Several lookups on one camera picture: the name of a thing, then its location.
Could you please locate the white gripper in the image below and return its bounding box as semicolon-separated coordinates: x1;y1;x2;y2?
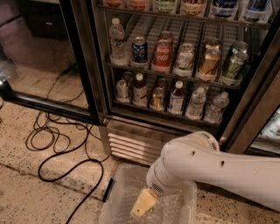
130;164;183;218

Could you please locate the silver 7up can front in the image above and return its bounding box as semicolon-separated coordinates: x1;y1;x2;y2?
116;80;130;102

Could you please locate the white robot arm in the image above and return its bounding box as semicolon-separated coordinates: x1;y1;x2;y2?
131;131;280;218

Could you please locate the gold can bottom front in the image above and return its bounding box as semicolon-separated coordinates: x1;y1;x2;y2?
150;87;165;111

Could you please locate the dark can bottom rear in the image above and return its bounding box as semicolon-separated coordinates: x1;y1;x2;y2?
156;78;168;93

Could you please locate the silver can rear bottom shelf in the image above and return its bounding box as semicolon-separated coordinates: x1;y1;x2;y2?
122;71;133;88

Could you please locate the stainless steel fridge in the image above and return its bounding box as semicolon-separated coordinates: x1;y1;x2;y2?
78;0;280;165

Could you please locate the clear water bottle middle shelf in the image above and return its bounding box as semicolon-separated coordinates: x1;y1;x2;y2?
109;17;128;66

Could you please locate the red coca-cola can front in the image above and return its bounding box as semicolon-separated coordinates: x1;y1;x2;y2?
151;39;172;73

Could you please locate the red coca-cola can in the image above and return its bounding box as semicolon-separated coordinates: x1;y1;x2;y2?
151;39;172;73
157;31;173;43

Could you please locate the gold soda can front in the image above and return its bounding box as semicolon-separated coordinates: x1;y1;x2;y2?
196;48;221;81

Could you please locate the gold soda can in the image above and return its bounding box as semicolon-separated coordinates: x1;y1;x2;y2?
196;48;221;81
204;38;221;50

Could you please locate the white green soda can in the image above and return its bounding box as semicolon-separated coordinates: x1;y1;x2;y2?
173;43;194;77

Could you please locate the blue pepsi can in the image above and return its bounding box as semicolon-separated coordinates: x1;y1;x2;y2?
130;36;148;68

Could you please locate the green soda can front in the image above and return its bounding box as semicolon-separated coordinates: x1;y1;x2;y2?
221;52;249;87

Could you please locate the red coca-cola can rear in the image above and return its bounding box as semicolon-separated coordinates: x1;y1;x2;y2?
157;31;173;43

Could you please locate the gold soda can rear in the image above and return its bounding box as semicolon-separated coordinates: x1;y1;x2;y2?
204;38;221;50

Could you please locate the green soda can rear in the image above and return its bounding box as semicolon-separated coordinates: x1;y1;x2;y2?
228;41;249;56

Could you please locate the green drink top shelf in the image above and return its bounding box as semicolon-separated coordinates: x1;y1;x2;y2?
152;0;176;14

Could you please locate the red drink top shelf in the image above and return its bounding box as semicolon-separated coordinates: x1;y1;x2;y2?
128;0;150;11

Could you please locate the yellow drink top shelf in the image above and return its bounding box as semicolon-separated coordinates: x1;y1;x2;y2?
180;0;207;17

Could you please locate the orange drink top shelf left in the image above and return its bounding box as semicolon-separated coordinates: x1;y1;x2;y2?
103;0;125;8

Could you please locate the blue can top shelf left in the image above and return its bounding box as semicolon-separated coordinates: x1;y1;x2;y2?
209;0;238;20

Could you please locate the blue can shelf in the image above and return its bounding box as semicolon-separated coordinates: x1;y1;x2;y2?
209;0;238;20
239;0;272;24

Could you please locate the blue can top shelf right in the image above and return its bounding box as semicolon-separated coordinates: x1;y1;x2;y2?
239;0;272;24

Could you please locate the bubble wrap sheet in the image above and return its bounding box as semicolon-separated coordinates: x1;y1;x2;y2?
113;178;183;224

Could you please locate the clear plastic bin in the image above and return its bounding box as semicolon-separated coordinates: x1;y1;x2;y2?
99;164;197;224

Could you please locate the brown tea bottle right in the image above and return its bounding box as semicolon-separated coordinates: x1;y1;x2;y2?
167;80;185;115

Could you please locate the brown tea bottle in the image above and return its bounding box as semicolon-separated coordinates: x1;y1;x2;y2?
132;73;147;107
167;80;185;115

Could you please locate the clear water bottle bottom left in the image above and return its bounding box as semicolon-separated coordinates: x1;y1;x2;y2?
185;87;207;120

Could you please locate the clear water bottle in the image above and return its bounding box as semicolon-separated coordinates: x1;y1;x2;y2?
185;87;207;120
204;92;229;124

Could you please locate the clear water bottle bottom right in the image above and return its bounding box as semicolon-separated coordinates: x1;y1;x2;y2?
204;92;229;124

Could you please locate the brown tea bottle left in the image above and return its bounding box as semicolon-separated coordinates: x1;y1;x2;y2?
132;73;147;107

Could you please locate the dark cabinet behind door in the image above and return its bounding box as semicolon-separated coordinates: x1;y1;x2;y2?
16;0;67;39

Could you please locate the black floor cable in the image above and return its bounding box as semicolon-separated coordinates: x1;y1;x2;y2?
24;65;105;224

